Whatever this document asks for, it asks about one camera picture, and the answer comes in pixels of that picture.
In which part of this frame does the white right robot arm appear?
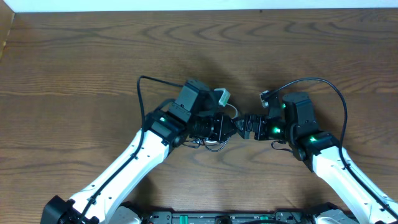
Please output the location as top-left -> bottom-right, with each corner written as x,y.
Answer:
233,91 -> 397,223

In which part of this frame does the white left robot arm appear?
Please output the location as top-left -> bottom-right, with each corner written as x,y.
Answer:
40,80 -> 236,223

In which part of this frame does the white USB cable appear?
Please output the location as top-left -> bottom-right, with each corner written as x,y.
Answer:
201,103 -> 239,146

